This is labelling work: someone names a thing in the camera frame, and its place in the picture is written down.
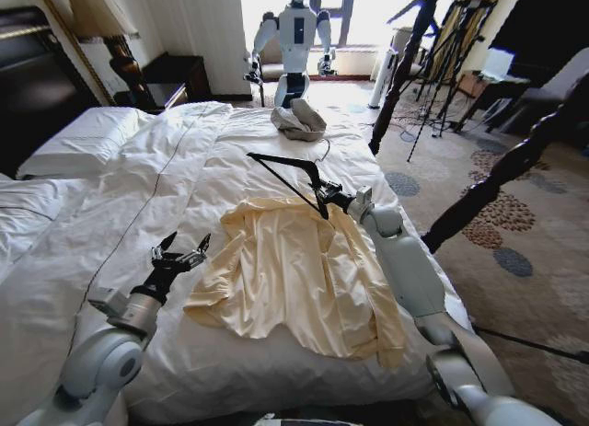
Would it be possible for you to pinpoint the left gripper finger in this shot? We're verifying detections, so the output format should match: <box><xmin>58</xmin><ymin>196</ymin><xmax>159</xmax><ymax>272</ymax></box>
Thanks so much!
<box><xmin>151</xmin><ymin>231</ymin><xmax>179</xmax><ymax>261</ymax></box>
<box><xmin>182</xmin><ymin>233</ymin><xmax>214</xmax><ymax>267</ymax></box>

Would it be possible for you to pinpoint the black clothes hanger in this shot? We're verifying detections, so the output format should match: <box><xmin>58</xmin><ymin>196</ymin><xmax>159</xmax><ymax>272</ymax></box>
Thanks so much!
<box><xmin>246</xmin><ymin>137</ymin><xmax>332</xmax><ymax>221</ymax></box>

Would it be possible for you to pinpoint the white duvet bed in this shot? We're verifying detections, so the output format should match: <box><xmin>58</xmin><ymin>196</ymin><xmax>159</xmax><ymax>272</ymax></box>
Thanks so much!
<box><xmin>0</xmin><ymin>100</ymin><xmax>475</xmax><ymax>425</ymax></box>

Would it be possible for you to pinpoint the crumpled grey garment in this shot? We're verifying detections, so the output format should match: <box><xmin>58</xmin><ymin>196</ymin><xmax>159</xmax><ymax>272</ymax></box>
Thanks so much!
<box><xmin>269</xmin><ymin>98</ymin><xmax>329</xmax><ymax>143</ymax></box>

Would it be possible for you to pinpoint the cream yellow shirt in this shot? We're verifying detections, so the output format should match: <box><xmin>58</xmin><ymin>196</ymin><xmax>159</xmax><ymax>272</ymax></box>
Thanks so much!
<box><xmin>182</xmin><ymin>196</ymin><xmax>410</xmax><ymax>370</ymax></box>

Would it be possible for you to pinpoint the white tower appliance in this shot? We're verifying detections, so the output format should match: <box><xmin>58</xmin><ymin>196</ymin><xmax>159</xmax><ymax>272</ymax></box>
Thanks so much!
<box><xmin>367</xmin><ymin>47</ymin><xmax>399</xmax><ymax>110</ymax></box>

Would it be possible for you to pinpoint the white pillow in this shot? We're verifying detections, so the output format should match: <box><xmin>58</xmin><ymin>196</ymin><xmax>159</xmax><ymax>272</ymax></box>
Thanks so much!
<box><xmin>0</xmin><ymin>176</ymin><xmax>91</xmax><ymax>284</ymax></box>
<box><xmin>15</xmin><ymin>106</ymin><xmax>156</xmax><ymax>181</ymax></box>

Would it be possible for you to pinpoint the white humanoid robot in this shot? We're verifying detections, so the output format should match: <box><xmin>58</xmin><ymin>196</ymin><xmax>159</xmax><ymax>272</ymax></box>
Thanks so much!
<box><xmin>242</xmin><ymin>0</ymin><xmax>340</xmax><ymax>110</ymax></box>

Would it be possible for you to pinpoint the dark wooden nightstand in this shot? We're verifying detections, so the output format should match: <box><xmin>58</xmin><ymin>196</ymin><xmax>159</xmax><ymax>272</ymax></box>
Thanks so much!
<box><xmin>113</xmin><ymin>52</ymin><xmax>214</xmax><ymax>113</ymax></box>

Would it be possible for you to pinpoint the black tripod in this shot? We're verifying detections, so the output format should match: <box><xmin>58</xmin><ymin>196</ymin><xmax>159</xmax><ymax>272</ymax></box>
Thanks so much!
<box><xmin>406</xmin><ymin>0</ymin><xmax>499</xmax><ymax>164</ymax></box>

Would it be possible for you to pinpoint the white robot front shell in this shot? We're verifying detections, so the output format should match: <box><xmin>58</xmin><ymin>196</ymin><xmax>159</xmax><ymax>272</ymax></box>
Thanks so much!
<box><xmin>255</xmin><ymin>411</ymin><xmax>326</xmax><ymax>426</ymax></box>

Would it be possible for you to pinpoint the table lamp with pale shade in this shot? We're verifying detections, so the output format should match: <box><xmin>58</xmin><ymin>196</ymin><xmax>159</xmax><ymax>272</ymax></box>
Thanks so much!
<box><xmin>61</xmin><ymin>0</ymin><xmax>158</xmax><ymax>113</ymax></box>

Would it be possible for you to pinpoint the white sheer curtain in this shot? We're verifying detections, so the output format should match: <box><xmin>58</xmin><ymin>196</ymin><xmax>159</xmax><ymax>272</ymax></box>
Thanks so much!
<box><xmin>137</xmin><ymin>0</ymin><xmax>253</xmax><ymax>101</ymax></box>

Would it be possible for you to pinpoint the open laptop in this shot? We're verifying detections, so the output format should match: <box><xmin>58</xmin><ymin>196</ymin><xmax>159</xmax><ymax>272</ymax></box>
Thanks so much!
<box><xmin>478</xmin><ymin>46</ymin><xmax>515</xmax><ymax>83</ymax></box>

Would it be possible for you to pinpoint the dark wooden headboard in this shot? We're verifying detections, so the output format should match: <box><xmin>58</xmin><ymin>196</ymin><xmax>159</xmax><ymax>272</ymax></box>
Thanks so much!
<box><xmin>0</xmin><ymin>6</ymin><xmax>101</xmax><ymax>178</ymax></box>

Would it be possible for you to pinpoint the yellow curtain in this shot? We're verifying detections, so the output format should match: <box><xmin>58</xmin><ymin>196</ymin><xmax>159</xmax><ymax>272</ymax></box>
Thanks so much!
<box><xmin>440</xmin><ymin>0</ymin><xmax>529</xmax><ymax>74</ymax></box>

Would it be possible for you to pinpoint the dark upholstered chair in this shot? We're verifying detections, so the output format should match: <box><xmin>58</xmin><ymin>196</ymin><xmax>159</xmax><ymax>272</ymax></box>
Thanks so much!
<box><xmin>486</xmin><ymin>47</ymin><xmax>589</xmax><ymax>147</ymax></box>

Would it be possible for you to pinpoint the thin black cable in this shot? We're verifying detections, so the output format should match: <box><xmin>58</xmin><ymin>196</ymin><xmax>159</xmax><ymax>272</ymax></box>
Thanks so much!
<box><xmin>66</xmin><ymin>116</ymin><xmax>194</xmax><ymax>356</ymax></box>

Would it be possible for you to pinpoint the black floor cable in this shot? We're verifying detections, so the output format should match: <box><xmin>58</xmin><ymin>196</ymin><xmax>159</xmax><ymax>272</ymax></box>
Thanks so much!
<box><xmin>472</xmin><ymin>323</ymin><xmax>589</xmax><ymax>359</ymax></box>

